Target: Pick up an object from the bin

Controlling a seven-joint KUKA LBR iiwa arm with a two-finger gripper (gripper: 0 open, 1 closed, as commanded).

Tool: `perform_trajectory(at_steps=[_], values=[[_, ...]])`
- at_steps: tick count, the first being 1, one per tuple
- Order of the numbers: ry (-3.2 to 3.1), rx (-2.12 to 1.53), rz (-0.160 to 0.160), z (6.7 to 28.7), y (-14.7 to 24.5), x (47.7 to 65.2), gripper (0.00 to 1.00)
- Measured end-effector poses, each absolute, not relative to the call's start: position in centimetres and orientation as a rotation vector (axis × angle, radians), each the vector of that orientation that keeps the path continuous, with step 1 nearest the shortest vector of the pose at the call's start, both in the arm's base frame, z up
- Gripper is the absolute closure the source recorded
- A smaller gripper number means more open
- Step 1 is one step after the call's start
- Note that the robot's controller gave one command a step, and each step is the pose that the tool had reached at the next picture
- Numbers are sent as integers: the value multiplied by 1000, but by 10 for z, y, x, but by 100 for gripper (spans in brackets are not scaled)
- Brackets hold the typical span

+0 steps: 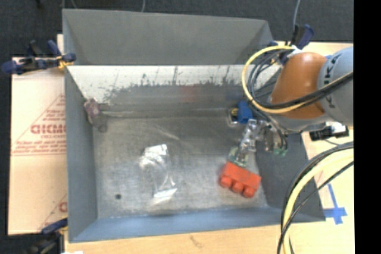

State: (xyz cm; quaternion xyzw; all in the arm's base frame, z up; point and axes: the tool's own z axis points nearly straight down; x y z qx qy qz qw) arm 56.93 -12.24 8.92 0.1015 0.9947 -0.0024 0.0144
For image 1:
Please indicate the black cylinder on white bracket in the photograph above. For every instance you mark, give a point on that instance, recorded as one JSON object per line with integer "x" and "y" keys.
{"x": 324, "y": 132}

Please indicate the grey metal bin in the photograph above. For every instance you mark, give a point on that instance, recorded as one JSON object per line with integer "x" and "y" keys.
{"x": 134, "y": 38}

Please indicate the clear plastic bag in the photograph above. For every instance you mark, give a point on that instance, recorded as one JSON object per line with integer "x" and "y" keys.
{"x": 157, "y": 169}

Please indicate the small purple toy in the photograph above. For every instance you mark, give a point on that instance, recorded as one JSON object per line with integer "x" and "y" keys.
{"x": 91, "y": 110}

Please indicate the orange toy brick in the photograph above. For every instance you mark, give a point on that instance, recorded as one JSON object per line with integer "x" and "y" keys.
{"x": 239, "y": 177}

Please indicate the brown cardboard board red print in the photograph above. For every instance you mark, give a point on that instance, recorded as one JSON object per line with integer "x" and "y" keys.
{"x": 35, "y": 175}

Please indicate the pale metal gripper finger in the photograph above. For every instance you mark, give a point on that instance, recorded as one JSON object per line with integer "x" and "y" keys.
{"x": 233, "y": 154}
{"x": 244, "y": 160}

